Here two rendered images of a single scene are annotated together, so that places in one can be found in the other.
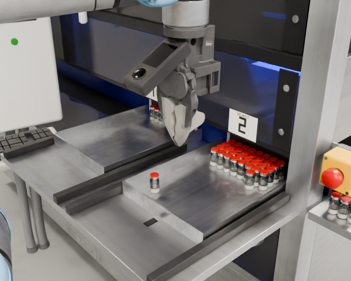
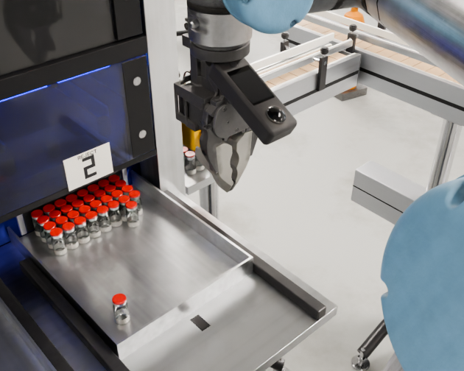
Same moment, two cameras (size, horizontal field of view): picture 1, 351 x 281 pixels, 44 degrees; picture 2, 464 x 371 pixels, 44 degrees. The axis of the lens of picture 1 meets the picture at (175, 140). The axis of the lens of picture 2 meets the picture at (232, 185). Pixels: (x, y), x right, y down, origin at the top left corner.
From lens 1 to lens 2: 95 cm
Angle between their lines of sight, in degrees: 75
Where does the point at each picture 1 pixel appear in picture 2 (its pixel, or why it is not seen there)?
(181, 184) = (109, 288)
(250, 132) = (103, 166)
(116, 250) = (261, 356)
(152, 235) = (229, 319)
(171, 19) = (246, 34)
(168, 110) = (227, 155)
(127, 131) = not seen: outside the picture
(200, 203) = (162, 269)
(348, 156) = not seen: hidden behind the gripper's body
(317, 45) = (160, 14)
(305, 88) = (157, 68)
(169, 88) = (233, 126)
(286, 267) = not seen: hidden behind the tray
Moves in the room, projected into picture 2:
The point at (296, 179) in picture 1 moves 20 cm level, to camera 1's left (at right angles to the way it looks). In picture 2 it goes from (169, 168) to (158, 238)
